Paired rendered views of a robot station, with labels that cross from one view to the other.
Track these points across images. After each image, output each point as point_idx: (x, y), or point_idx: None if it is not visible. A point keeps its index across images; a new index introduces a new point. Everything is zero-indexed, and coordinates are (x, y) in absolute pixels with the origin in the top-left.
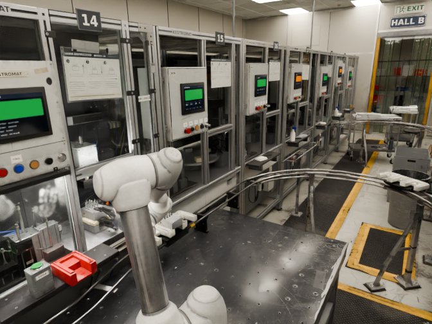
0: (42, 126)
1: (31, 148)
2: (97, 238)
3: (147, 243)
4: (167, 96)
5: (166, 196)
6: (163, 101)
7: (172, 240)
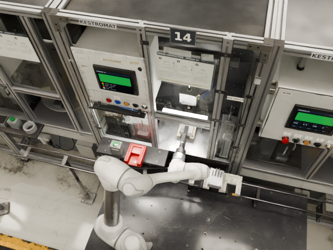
0: (129, 91)
1: (125, 96)
2: (172, 144)
3: (107, 203)
4: (269, 106)
5: (182, 178)
6: (268, 105)
7: (206, 189)
